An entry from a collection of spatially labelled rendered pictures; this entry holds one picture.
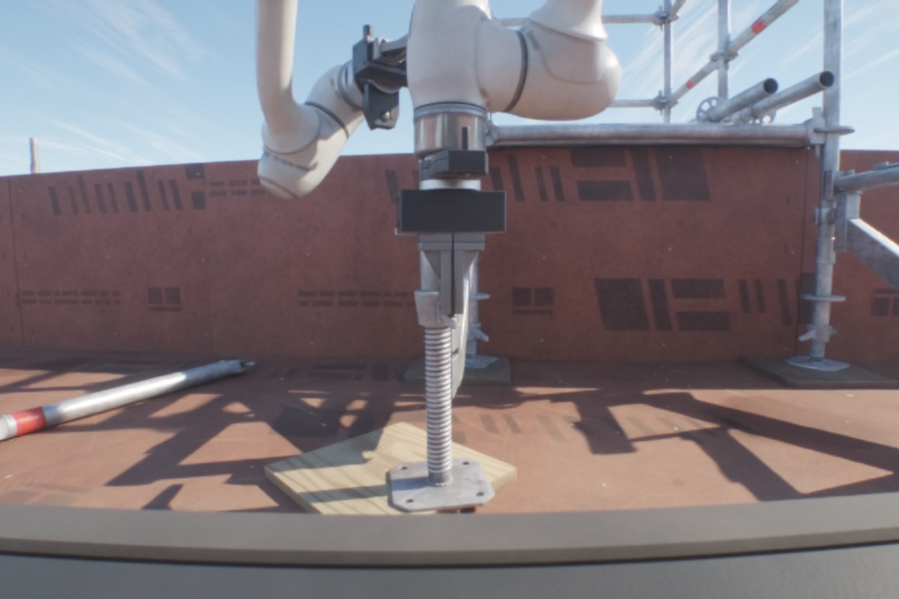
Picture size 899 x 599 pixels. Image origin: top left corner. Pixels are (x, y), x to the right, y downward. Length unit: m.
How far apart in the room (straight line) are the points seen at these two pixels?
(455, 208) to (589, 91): 0.23
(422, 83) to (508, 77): 0.10
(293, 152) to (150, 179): 1.26
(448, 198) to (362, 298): 1.13
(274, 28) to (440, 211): 0.37
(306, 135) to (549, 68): 0.41
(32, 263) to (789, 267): 2.80
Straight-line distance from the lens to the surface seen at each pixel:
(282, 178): 0.86
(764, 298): 1.83
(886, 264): 1.56
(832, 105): 1.82
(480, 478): 0.79
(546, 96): 0.65
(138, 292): 2.10
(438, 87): 0.58
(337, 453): 0.91
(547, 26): 0.65
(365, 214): 1.67
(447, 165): 0.52
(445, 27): 0.60
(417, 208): 0.57
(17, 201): 2.49
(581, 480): 0.86
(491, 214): 0.59
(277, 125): 0.83
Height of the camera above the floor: 0.39
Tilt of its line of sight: 6 degrees down
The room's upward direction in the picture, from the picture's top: straight up
